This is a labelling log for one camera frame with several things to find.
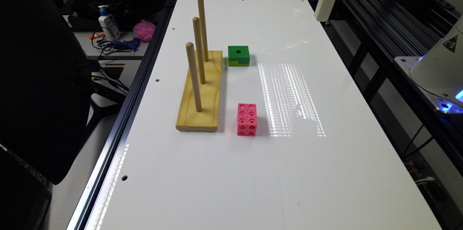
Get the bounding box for pink block cluster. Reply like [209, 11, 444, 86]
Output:
[237, 103, 258, 137]

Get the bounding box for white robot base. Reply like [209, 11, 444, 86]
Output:
[394, 19, 462, 115]

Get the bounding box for green block with hole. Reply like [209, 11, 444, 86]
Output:
[228, 46, 250, 67]

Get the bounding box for rear wooden peg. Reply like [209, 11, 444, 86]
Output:
[197, 0, 209, 61]

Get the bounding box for wooden peg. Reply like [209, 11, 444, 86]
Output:
[197, 0, 209, 61]
[185, 42, 202, 112]
[192, 17, 205, 84]

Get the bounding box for middle wooden peg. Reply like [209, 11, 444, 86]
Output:
[192, 17, 205, 84]

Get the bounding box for front wooden peg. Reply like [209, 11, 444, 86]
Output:
[185, 42, 202, 112]

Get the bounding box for wooden peg base board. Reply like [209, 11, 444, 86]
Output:
[176, 51, 223, 132]

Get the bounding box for pink fluffy pom-pom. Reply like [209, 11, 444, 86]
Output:
[133, 20, 156, 42]

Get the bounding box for blue glue gun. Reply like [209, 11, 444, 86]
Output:
[111, 38, 141, 51]

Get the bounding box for white lotion pump bottle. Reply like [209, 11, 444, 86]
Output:
[98, 5, 120, 41]

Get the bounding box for orange marker pen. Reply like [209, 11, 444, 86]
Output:
[89, 33, 105, 40]

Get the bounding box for black office chair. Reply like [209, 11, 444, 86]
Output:
[1, 0, 124, 184]

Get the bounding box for black tangled cable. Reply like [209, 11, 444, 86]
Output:
[90, 27, 120, 57]

